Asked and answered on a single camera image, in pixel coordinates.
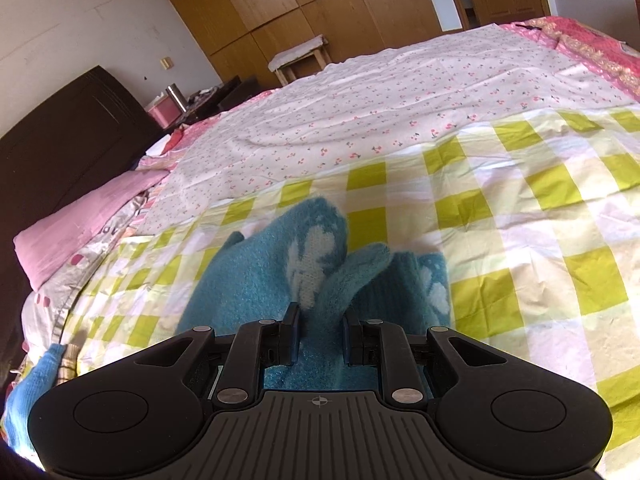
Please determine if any yellow green checked bed sheet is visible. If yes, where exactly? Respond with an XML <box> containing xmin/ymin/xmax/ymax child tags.
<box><xmin>54</xmin><ymin>107</ymin><xmax>640</xmax><ymax>480</ymax></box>

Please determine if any beige striped cloth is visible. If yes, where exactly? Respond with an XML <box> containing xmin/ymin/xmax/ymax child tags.
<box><xmin>52</xmin><ymin>342</ymin><xmax>83</xmax><ymax>388</ymax></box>

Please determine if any dark wooden nightstand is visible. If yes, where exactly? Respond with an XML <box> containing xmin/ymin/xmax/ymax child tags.
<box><xmin>184</xmin><ymin>75</ymin><xmax>262</xmax><ymax>127</ymax></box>

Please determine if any light blue cloth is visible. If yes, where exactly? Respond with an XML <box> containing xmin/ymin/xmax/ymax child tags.
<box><xmin>0</xmin><ymin>342</ymin><xmax>68</xmax><ymax>463</ymax></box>

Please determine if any steel thermos flask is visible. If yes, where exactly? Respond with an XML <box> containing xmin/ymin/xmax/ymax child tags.
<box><xmin>165</xmin><ymin>83</ymin><xmax>189</xmax><ymax>114</ymax></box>

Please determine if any wooden stool with white cloth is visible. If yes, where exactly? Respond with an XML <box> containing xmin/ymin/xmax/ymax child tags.
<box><xmin>267</xmin><ymin>34</ymin><xmax>332</xmax><ymax>87</ymax></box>

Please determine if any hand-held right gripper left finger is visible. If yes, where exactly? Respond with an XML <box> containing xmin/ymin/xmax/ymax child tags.
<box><xmin>135</xmin><ymin>302</ymin><xmax>302</xmax><ymax>408</ymax></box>

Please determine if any pink red patterned cloth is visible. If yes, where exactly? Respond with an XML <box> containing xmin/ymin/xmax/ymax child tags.
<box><xmin>139</xmin><ymin>119</ymin><xmax>213</xmax><ymax>169</ymax></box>

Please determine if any white pink patterned pillow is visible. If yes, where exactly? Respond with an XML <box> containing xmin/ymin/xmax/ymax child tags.
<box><xmin>20</xmin><ymin>185</ymin><xmax>168</xmax><ymax>358</ymax></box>

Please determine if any dark wooden bed headboard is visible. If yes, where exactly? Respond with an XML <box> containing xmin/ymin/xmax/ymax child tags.
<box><xmin>0</xmin><ymin>64</ymin><xmax>167</xmax><ymax>391</ymax></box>

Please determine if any pink patterned blanket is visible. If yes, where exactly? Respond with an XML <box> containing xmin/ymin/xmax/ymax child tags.
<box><xmin>499</xmin><ymin>15</ymin><xmax>640</xmax><ymax>107</ymax></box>

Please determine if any white floral bed sheet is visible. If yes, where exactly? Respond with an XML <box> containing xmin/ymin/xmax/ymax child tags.
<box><xmin>134</xmin><ymin>22</ymin><xmax>640</xmax><ymax>242</ymax></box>

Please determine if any pink storage box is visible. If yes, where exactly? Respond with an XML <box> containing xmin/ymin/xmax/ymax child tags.
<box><xmin>144</xmin><ymin>97</ymin><xmax>184</xmax><ymax>129</ymax></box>

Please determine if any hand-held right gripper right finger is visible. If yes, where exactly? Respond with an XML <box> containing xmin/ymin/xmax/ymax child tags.
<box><xmin>341</xmin><ymin>305</ymin><xmax>509</xmax><ymax>408</ymax></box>

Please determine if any wooden wardrobe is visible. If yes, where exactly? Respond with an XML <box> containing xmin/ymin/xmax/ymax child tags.
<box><xmin>144</xmin><ymin>0</ymin><xmax>464</xmax><ymax>89</ymax></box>

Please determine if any blue knitted sweater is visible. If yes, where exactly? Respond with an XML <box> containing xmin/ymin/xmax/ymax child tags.
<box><xmin>175</xmin><ymin>197</ymin><xmax>456</xmax><ymax>392</ymax></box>

